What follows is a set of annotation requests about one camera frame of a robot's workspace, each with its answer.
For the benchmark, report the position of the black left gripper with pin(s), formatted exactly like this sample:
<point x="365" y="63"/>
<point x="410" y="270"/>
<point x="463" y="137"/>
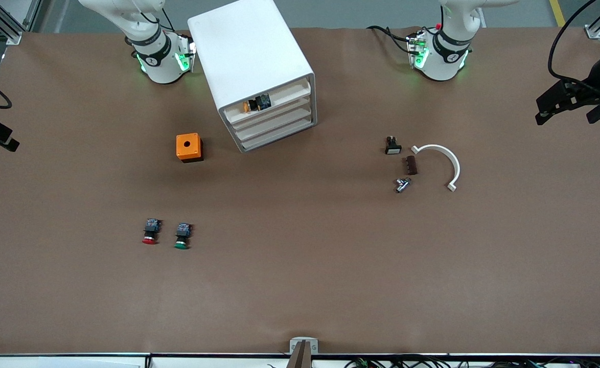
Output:
<point x="593" y="80"/>

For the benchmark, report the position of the yellow push button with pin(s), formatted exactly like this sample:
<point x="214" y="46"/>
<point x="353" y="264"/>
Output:
<point x="259" y="102"/>

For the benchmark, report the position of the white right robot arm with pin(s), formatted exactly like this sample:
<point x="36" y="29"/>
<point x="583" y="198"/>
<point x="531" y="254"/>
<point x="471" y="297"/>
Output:
<point x="152" y="56"/>

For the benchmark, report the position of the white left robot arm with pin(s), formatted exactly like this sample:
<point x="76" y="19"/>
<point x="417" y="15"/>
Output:
<point x="448" y="61"/>

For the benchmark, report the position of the red push button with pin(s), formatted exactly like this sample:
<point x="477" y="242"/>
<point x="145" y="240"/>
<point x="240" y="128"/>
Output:
<point x="150" y="232"/>

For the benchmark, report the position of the green push button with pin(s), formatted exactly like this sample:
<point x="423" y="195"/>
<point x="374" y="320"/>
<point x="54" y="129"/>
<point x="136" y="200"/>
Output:
<point x="181" y="239"/>

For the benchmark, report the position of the white drawer cabinet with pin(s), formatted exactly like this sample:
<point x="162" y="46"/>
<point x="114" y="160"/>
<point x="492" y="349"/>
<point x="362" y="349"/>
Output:
<point x="249" y="51"/>

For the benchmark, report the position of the brown terminal block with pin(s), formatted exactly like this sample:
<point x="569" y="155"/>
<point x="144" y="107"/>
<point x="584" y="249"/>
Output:
<point x="410" y="165"/>

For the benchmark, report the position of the orange box with hole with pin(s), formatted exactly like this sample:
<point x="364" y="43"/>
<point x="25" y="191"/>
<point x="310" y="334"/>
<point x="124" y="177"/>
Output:
<point x="187" y="147"/>

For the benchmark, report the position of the white curved plastic bracket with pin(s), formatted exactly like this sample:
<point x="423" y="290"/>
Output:
<point x="445" y="152"/>

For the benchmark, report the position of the black white-faced switch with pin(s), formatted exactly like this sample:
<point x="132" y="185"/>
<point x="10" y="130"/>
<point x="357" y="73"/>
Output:
<point x="393" y="147"/>

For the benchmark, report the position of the silver metal key switch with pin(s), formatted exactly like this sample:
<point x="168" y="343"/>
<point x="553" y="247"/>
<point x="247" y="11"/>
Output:
<point x="402" y="185"/>

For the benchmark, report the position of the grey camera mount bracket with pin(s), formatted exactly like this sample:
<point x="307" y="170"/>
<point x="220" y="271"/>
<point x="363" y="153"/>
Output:
<point x="303" y="345"/>

